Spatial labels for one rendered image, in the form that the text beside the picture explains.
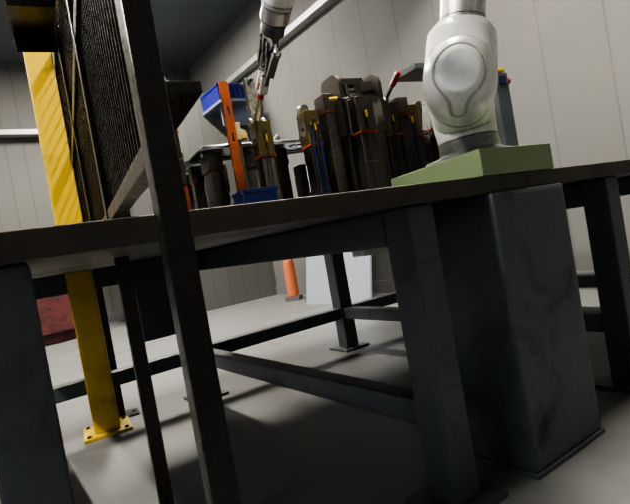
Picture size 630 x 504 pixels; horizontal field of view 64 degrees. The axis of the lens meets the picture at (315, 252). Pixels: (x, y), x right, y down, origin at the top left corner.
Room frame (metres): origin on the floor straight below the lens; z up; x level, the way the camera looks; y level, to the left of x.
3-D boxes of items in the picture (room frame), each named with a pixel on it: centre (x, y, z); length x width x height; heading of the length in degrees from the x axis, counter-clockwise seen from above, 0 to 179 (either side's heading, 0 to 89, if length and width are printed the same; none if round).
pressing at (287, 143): (2.11, -0.25, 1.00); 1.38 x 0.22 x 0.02; 116
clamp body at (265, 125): (1.73, 0.11, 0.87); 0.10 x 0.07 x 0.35; 26
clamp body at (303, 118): (1.79, -0.06, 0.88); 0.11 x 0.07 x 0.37; 26
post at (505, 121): (2.01, -0.82, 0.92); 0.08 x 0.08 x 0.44; 26
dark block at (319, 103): (1.81, -0.13, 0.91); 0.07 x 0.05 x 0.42; 26
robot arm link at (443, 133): (1.33, -0.44, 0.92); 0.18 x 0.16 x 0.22; 163
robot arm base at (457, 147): (1.35, -0.46, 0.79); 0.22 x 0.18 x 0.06; 135
